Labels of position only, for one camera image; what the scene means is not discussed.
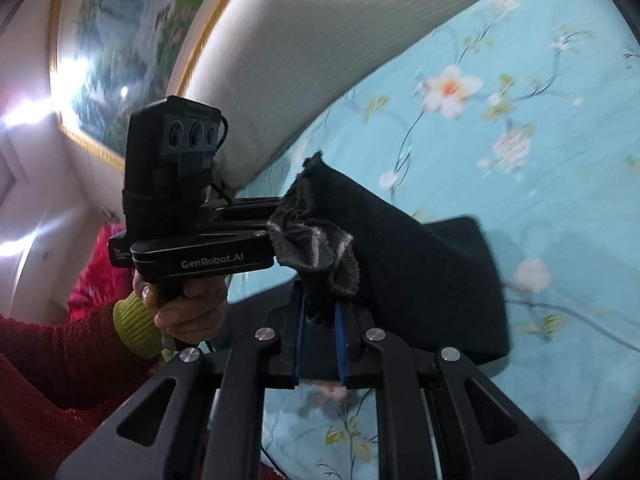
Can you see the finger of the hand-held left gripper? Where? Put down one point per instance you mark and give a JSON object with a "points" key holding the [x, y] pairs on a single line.
{"points": [[250, 209]]}

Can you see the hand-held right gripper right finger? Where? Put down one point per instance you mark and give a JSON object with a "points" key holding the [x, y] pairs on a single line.
{"points": [[341, 350]]}

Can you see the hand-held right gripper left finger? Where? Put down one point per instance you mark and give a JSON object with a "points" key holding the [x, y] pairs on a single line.
{"points": [[298, 350]]}

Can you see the black pants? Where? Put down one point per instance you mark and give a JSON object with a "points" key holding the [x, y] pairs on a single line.
{"points": [[425, 285]]}

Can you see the person's left forearm red sleeve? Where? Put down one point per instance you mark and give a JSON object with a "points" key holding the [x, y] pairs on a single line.
{"points": [[60, 360]]}

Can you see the person's left hand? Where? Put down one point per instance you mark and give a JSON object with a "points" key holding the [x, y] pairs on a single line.
{"points": [[195, 315]]}

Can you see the red floral quilt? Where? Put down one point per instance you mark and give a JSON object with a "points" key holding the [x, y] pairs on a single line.
{"points": [[95, 275]]}

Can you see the grey striped duvet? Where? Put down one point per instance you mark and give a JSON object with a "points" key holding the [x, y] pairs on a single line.
{"points": [[325, 60]]}

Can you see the gold-framed landscape painting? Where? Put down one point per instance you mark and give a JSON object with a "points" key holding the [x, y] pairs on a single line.
{"points": [[125, 60]]}

